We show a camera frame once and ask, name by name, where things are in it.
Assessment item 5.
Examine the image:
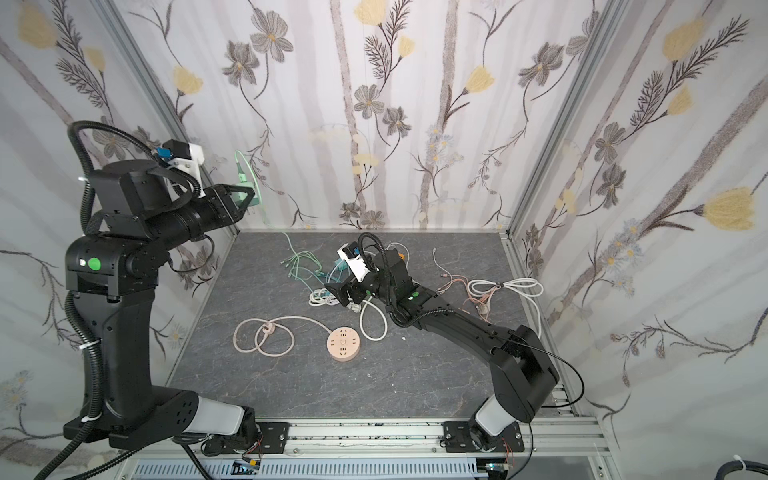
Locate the teal charging cable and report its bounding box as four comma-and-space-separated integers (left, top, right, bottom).
311, 263, 352, 289

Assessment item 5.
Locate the round beige power strip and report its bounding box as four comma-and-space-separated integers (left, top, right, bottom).
326, 327, 361, 363

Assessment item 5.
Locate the pink charging cable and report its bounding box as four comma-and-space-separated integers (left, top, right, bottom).
433, 248, 499, 313

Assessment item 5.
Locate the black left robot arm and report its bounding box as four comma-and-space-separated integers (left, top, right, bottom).
40, 120, 262, 478

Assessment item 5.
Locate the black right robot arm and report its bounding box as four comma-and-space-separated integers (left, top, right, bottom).
325, 232, 576, 451

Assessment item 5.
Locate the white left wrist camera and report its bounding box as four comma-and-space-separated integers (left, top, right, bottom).
155, 139, 205, 186

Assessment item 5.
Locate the beige power cord with plug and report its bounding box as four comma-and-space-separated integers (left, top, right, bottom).
232, 316, 334, 359

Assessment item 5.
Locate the white cord of purple strip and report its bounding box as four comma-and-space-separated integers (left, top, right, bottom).
464, 277, 545, 340

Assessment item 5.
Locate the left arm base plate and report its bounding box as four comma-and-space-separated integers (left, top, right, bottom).
201, 421, 291, 457

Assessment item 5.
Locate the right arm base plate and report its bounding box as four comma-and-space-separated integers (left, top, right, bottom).
440, 420, 525, 453

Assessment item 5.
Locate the aluminium rail frame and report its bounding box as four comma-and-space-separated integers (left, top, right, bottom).
113, 416, 610, 480

